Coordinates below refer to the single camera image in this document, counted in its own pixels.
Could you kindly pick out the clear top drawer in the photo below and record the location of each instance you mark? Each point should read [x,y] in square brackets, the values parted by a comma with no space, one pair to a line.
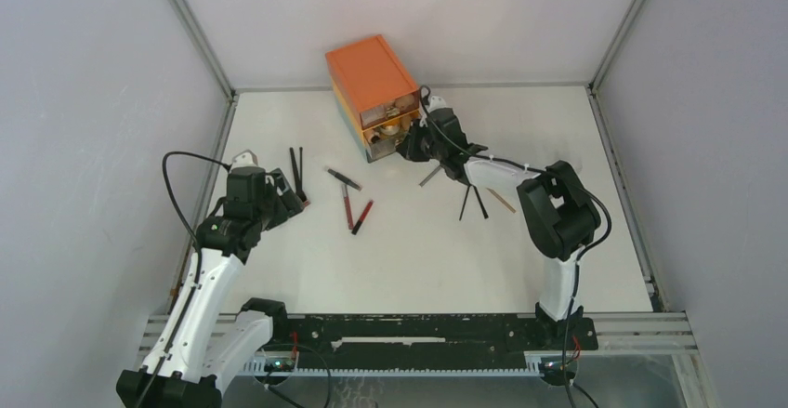
[380,113]

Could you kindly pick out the wooden handle brush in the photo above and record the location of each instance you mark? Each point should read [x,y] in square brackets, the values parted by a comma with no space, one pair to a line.
[502,201]

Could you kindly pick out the clear drawer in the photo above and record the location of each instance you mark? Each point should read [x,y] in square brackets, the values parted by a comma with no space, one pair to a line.
[384,139]
[380,113]

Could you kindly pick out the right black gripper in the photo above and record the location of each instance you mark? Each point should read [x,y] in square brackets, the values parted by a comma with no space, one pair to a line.
[409,147]

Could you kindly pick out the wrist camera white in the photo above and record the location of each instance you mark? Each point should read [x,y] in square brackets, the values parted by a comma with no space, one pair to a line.
[244,159]
[434,103]

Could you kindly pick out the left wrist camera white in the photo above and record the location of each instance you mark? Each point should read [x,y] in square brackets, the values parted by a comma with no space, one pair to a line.
[244,159]

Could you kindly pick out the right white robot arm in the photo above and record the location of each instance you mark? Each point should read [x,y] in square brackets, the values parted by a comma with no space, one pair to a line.
[563,218]

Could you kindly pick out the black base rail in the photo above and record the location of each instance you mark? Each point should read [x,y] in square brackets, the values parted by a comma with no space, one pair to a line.
[427,342]

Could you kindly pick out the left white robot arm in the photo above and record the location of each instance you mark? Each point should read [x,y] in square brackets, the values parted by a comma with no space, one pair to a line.
[184,368]

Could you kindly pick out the black powder brush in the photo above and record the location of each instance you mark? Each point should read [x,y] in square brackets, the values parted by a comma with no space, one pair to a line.
[298,182]

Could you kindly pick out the grey silver pencil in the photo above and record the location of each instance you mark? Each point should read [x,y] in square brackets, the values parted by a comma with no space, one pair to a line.
[431,175]

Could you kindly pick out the pink lip gloss tube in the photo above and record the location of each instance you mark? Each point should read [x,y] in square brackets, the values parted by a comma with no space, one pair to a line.
[347,207]

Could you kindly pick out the red lipstick black cap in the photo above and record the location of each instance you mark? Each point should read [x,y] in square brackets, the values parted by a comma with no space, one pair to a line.
[364,214]

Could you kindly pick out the orange three-drawer organizer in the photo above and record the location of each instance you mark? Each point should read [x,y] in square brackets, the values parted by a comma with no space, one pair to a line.
[365,73]

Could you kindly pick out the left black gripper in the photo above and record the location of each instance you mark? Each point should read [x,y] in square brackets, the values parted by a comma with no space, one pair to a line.
[288,204]

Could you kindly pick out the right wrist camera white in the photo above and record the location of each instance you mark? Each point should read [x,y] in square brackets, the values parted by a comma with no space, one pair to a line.
[434,103]

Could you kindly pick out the gold lid cream jar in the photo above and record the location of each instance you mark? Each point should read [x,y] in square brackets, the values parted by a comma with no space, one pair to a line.
[390,130]

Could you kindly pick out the dark concealer stick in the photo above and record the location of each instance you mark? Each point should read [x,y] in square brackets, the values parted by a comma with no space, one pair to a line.
[344,179]

